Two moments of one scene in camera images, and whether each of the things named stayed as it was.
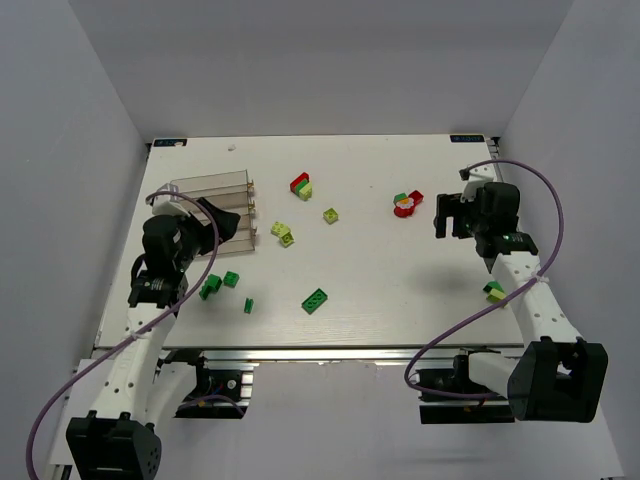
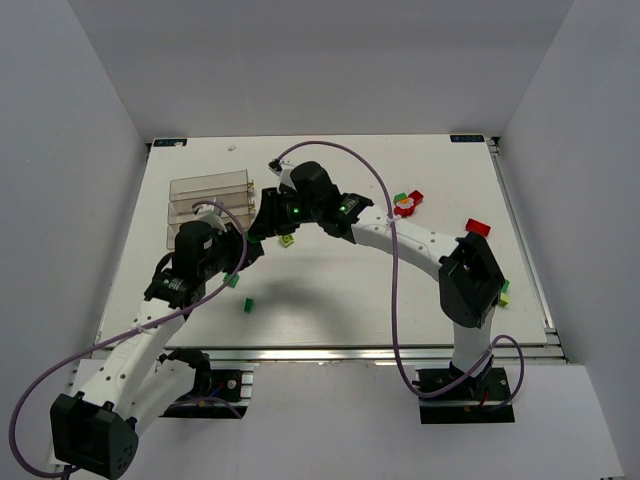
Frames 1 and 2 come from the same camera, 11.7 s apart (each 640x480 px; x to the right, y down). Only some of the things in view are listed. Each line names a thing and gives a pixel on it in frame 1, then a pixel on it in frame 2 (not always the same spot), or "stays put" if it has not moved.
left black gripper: [204, 230] -> [240, 248]
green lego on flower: [399, 197] stays put
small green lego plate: [248, 306] stays put
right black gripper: [454, 216] -> [267, 216]
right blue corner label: [467, 138] stays put
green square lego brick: [231, 279] stays put
